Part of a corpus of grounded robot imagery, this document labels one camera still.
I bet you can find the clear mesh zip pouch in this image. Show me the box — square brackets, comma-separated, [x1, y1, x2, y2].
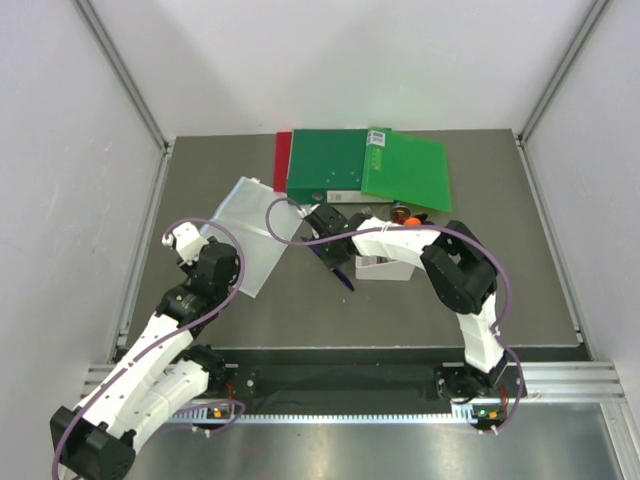
[211, 177, 302, 298]

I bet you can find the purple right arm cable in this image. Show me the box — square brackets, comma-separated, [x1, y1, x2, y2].
[264, 197, 524, 434]

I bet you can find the dark blue table knife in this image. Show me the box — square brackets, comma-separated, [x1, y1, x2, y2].
[301, 237, 355, 292]

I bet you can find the dark green ring binder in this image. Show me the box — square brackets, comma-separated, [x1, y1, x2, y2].
[286, 129, 368, 204]

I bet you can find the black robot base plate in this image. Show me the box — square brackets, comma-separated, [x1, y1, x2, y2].
[168, 362, 506, 403]

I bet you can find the red folder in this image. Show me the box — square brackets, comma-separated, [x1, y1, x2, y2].
[273, 131, 293, 193]

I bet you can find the silver spoon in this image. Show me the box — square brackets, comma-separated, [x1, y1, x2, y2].
[390, 207, 411, 225]

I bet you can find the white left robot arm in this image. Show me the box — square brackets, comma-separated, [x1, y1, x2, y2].
[50, 218, 245, 479]

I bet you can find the grey slotted cable duct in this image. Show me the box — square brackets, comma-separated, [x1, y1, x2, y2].
[169, 404, 481, 424]

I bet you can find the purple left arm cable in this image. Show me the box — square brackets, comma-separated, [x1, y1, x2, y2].
[49, 217, 247, 480]

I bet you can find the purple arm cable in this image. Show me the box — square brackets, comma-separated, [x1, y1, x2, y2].
[49, 217, 247, 480]
[264, 197, 524, 434]

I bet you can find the light green plastic folder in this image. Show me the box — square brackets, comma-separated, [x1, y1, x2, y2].
[361, 128, 452, 212]

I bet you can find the white divided plastic container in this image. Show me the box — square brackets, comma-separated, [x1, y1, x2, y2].
[355, 256, 415, 281]

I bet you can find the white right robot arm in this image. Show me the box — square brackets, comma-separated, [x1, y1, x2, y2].
[302, 204, 507, 398]

